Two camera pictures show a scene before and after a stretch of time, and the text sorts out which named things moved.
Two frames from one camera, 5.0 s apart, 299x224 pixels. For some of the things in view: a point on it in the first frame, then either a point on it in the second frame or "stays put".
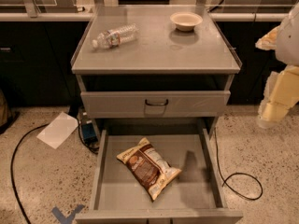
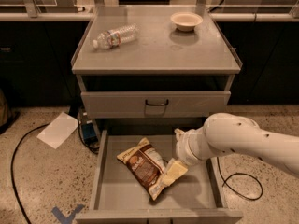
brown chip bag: (149, 168) stays put
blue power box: (89, 133) stays put
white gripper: (288, 41) → (183, 146)
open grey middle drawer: (195, 195) stays put
